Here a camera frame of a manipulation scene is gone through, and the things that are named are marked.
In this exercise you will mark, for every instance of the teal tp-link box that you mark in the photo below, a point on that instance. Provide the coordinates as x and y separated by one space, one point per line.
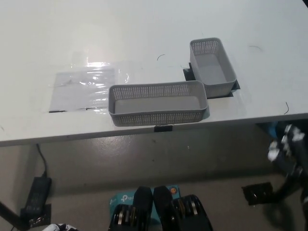
124 198

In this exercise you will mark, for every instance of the blue object under table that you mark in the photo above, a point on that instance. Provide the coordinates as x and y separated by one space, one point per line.
273 131

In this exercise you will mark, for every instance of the black floor tape patch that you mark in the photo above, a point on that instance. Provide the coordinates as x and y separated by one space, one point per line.
256 193

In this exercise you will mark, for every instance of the small black tape strip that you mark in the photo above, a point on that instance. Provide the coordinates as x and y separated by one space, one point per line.
163 129

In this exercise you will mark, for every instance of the black power adapter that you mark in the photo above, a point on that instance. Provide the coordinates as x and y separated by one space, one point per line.
38 192

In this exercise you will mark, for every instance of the black robot body left block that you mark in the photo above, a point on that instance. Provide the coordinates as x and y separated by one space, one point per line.
142 199

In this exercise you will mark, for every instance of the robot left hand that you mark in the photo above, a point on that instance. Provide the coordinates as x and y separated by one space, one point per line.
60 227

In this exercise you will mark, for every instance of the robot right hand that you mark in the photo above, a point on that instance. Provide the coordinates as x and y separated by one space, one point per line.
291 154

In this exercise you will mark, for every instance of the black table leg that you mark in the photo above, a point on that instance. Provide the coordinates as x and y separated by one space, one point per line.
10 215

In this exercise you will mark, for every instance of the grey perforated plastic basket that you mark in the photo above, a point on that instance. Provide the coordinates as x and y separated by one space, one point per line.
214 69
156 118

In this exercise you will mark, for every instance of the black tape patch on table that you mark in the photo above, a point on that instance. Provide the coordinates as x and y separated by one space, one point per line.
189 74

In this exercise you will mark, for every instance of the black floor tape under adapter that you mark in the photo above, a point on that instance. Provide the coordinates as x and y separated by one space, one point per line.
36 216

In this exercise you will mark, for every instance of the clear plastic sheet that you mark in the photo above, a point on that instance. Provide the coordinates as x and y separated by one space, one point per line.
81 89

